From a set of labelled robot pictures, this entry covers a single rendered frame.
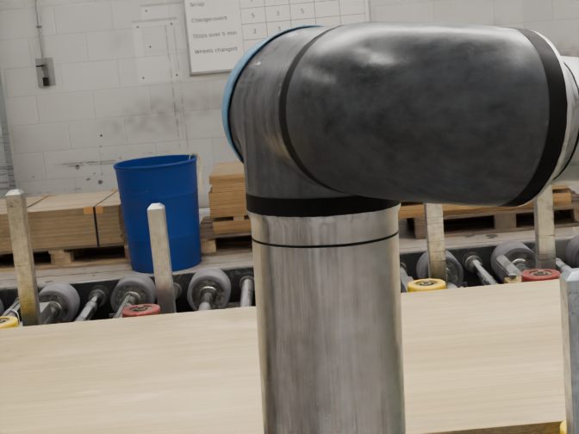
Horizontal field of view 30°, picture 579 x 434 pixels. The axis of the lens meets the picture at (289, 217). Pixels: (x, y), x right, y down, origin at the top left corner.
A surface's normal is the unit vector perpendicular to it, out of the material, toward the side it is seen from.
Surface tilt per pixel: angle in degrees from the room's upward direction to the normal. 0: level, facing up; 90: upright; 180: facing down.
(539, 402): 0
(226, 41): 90
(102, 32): 90
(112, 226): 90
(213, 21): 90
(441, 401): 0
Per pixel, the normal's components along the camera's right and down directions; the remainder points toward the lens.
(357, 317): 0.31, 0.13
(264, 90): -0.90, -0.15
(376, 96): -0.43, -0.11
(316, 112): -0.72, 0.07
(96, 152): -0.04, 0.18
